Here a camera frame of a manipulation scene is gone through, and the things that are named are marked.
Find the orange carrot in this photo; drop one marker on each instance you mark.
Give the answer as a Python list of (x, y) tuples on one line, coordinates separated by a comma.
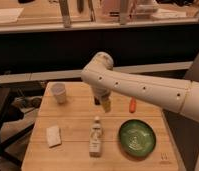
[(132, 105)]

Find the black rectangular block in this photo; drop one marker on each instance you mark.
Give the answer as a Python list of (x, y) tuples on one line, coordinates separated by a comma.
[(96, 101)]

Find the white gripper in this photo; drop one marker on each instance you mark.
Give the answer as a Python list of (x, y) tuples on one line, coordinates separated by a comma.
[(105, 103)]

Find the white paper sheet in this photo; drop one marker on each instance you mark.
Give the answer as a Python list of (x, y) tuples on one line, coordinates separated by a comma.
[(8, 15)]

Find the white plastic bottle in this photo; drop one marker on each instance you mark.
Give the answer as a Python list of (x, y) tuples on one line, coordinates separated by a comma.
[(95, 141)]

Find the black chair at left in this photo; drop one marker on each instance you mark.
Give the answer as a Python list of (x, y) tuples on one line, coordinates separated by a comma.
[(10, 113)]

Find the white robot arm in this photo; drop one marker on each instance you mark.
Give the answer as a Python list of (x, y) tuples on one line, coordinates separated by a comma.
[(176, 95)]

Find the white paper cup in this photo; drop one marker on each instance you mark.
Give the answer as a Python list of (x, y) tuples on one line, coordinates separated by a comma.
[(59, 92)]

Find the green round bowl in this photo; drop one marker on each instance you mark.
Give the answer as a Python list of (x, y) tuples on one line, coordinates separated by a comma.
[(136, 138)]

